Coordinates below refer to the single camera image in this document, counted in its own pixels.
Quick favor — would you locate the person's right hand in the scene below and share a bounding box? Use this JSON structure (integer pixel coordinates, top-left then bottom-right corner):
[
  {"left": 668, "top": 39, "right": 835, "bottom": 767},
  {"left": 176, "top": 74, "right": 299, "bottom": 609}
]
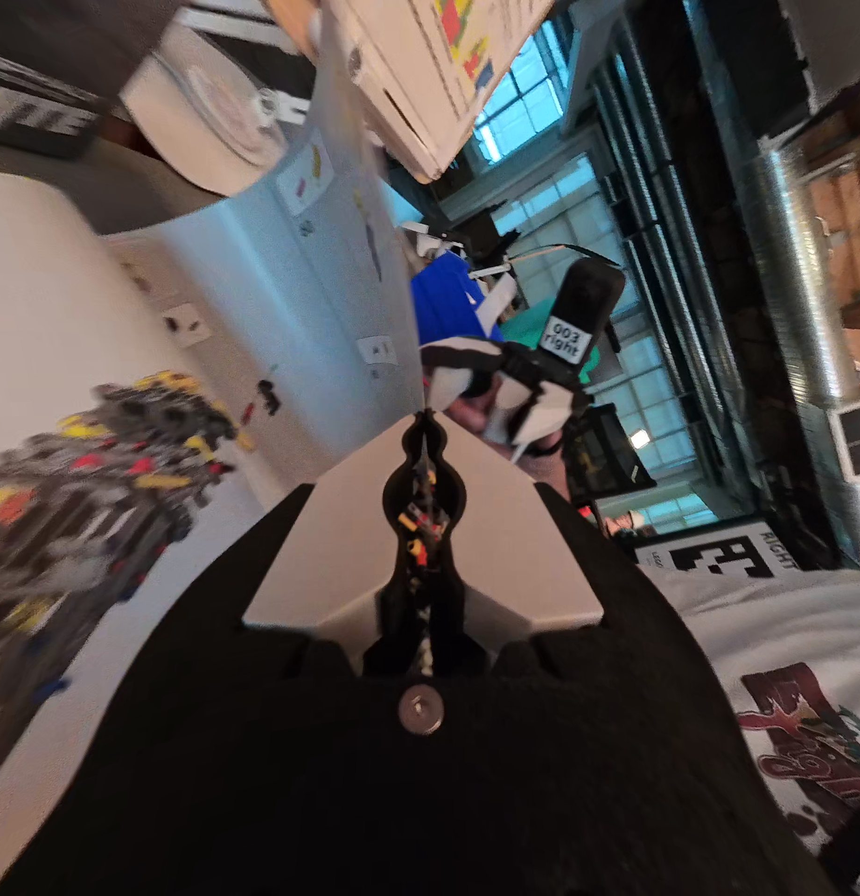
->
[{"left": 533, "top": 430, "right": 571, "bottom": 494}]

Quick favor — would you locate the metal air duct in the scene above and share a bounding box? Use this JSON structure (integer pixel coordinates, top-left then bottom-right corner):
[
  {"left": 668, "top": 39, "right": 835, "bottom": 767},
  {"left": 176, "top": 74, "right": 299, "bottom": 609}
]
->
[{"left": 755, "top": 133, "right": 847, "bottom": 428}]

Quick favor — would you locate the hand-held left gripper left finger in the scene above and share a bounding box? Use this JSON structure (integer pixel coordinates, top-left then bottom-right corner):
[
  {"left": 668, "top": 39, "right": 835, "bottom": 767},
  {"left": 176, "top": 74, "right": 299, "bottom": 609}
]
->
[{"left": 242, "top": 412, "right": 427, "bottom": 677}]

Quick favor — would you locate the teal tote bag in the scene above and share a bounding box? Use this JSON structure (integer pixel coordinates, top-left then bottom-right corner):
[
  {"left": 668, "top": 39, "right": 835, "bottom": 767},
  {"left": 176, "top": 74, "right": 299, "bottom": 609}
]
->
[{"left": 503, "top": 301, "right": 604, "bottom": 375}]

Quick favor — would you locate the black strap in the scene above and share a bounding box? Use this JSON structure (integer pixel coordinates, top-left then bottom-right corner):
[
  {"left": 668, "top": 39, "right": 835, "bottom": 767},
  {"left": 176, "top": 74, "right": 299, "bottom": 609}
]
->
[{"left": 811, "top": 798, "right": 860, "bottom": 896}]

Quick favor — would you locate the printed marker board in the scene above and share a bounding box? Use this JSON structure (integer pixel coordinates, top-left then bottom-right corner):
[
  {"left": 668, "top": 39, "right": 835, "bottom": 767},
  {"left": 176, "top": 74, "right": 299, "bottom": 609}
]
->
[{"left": 634, "top": 519, "right": 800, "bottom": 583}]

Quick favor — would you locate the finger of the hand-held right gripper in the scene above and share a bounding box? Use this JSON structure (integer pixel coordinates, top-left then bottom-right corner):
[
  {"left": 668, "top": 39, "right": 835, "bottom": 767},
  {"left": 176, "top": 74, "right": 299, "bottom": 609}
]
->
[
  {"left": 421, "top": 339, "right": 506, "bottom": 412},
  {"left": 496, "top": 381, "right": 579, "bottom": 447}
]

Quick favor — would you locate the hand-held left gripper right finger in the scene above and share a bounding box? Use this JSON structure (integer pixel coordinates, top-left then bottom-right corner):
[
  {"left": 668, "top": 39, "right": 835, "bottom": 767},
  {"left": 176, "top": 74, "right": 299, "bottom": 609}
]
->
[{"left": 426, "top": 410, "right": 606, "bottom": 677}]

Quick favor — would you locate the black monitor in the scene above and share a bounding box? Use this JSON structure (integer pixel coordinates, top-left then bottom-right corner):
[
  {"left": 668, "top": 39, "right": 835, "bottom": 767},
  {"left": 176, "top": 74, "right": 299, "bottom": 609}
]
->
[{"left": 565, "top": 405, "right": 656, "bottom": 506}]

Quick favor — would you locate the blue plastic bin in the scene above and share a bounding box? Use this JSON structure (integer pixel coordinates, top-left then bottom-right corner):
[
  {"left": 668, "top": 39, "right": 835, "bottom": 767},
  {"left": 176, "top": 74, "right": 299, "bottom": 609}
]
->
[{"left": 410, "top": 255, "right": 504, "bottom": 347}]

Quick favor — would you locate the lego instruction booklet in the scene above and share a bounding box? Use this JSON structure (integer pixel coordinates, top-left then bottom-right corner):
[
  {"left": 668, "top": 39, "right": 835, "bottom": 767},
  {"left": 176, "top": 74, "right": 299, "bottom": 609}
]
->
[{"left": 0, "top": 7, "right": 434, "bottom": 813}]

